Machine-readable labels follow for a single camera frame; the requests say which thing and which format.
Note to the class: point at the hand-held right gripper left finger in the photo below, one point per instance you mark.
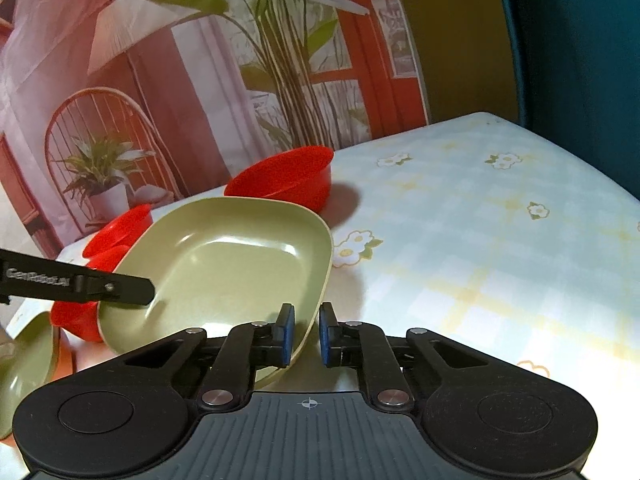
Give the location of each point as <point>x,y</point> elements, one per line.
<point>286,336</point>

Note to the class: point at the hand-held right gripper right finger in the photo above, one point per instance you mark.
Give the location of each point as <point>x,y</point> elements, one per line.
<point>326,336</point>

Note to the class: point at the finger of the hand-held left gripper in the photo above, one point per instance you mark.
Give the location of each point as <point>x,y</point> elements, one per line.
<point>125,291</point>

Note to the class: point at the large green square plate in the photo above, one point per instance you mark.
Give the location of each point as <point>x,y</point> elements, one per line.
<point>225,265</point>

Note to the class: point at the small red bowl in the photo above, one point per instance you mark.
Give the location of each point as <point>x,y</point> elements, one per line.
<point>120,230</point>
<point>75,320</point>

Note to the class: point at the large red bowl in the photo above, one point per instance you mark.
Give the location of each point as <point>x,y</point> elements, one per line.
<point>290,182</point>

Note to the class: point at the floral checked tablecloth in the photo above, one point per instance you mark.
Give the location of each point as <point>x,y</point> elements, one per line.
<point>475,260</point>

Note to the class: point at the printed backdrop cloth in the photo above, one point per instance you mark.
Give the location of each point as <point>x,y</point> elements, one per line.
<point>175,85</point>

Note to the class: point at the dark teal cloth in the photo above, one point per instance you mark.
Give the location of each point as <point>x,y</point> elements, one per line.
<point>575,60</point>

